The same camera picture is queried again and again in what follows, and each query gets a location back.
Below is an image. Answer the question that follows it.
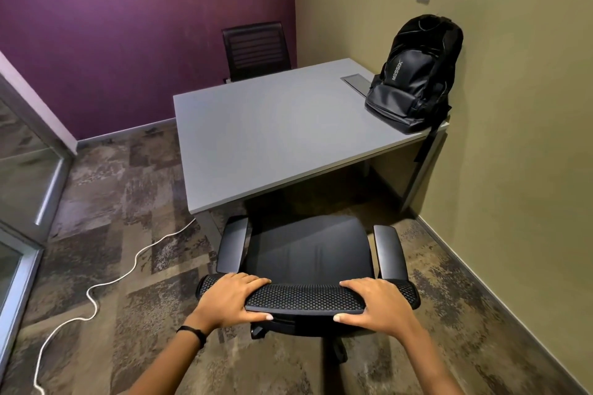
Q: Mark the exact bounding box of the person's left hand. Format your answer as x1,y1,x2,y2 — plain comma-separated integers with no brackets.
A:
189,272,273,331

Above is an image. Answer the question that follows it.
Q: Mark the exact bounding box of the person's right hand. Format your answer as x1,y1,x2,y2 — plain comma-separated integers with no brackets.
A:
334,277,418,340

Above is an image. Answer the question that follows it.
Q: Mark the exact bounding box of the black mesh office chair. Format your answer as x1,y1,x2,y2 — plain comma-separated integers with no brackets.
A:
195,215,421,365

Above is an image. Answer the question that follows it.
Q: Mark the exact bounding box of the person's right forearm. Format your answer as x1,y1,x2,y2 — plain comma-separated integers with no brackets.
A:
399,322,472,395

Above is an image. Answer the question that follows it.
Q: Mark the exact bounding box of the person's left forearm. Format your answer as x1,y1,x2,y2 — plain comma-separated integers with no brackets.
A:
126,314,217,395

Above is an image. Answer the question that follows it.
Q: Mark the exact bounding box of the black wristband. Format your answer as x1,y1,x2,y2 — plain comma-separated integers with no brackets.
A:
176,325,208,350

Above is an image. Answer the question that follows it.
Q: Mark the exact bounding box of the grey office desk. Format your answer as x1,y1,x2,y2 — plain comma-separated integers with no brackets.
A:
173,58,451,243

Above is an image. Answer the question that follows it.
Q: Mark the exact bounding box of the black backpack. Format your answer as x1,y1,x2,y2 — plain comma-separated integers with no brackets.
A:
364,14,464,164

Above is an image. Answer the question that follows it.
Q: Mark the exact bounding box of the black visitor chair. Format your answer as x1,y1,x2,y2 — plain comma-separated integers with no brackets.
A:
221,22,292,83

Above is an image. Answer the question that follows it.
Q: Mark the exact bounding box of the white cable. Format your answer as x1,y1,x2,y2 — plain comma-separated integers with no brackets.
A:
32,218,197,395

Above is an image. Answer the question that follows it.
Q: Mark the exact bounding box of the grey desk cable hatch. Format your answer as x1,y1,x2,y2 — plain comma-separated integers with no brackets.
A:
340,74,373,95

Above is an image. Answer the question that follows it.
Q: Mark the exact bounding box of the glass door with metal frame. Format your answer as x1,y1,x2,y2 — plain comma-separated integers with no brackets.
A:
0,51,78,370

